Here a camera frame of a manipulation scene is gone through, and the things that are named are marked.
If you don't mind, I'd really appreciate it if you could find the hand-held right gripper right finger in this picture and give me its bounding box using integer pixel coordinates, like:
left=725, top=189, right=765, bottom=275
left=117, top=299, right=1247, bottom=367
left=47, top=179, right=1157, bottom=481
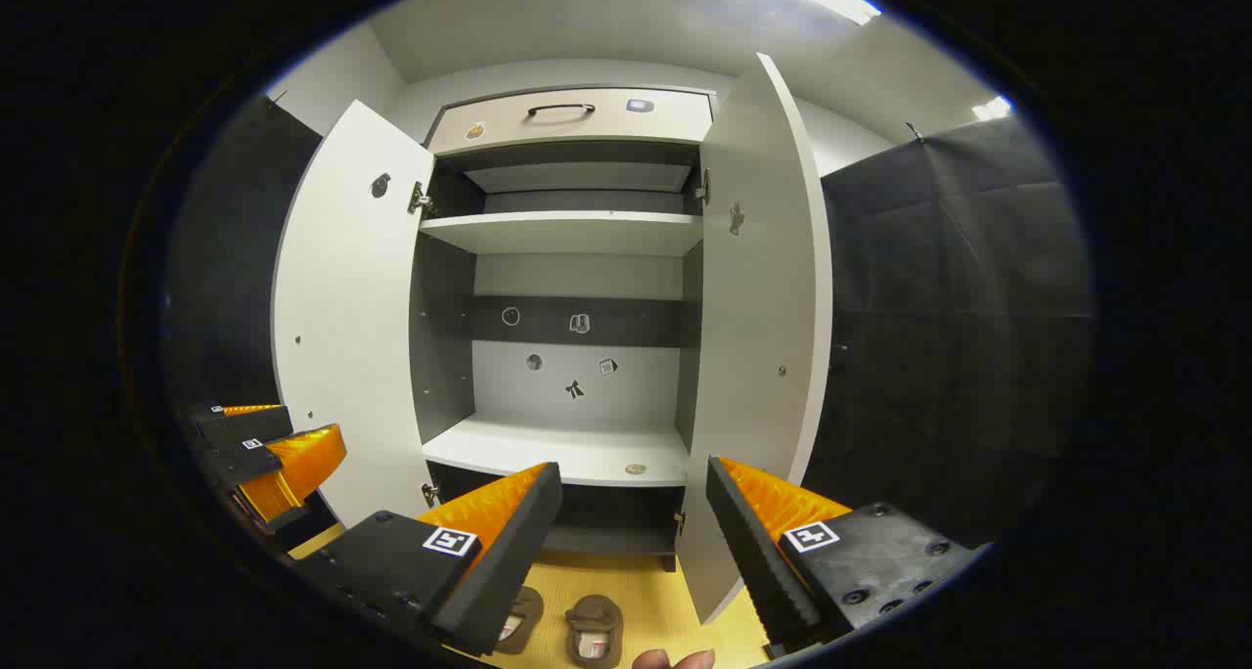
left=705, top=456, right=979, bottom=650

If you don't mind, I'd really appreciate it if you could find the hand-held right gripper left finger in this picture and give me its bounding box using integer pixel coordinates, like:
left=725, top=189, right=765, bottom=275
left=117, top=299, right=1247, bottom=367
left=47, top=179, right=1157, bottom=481
left=293, top=462, right=565, bottom=656

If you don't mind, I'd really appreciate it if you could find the white shoe cabinet door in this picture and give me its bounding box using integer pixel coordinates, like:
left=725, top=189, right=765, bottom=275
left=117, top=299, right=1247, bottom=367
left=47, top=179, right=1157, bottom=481
left=675, top=53, right=834, bottom=626
left=271, top=99, right=438, bottom=531

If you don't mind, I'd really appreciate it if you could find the white cabinet shelf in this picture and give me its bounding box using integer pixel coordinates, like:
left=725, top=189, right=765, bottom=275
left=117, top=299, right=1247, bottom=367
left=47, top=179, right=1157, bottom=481
left=419, top=211, right=705, bottom=257
left=421, top=413, right=692, bottom=488

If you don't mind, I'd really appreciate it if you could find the beige cabinet drawer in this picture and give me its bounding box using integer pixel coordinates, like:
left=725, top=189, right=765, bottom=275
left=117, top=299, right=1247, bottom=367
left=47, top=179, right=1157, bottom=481
left=427, top=88, right=715, bottom=157

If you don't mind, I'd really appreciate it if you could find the black backdrop cloth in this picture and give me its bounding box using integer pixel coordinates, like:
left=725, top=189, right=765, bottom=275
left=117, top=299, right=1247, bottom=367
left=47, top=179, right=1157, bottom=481
left=161, top=97, right=1095, bottom=553

